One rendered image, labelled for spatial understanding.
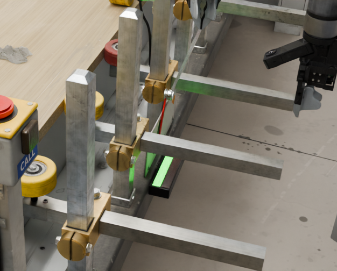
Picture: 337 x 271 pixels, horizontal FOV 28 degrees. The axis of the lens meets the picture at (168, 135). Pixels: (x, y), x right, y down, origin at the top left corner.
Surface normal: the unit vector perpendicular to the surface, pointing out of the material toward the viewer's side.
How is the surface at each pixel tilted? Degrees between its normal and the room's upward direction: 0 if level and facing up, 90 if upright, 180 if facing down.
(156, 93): 90
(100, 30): 0
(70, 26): 0
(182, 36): 90
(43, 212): 90
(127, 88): 90
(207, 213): 0
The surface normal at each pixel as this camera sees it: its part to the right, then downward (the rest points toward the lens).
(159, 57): -0.25, 0.53
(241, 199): 0.07, -0.83
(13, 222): 0.97, 0.20
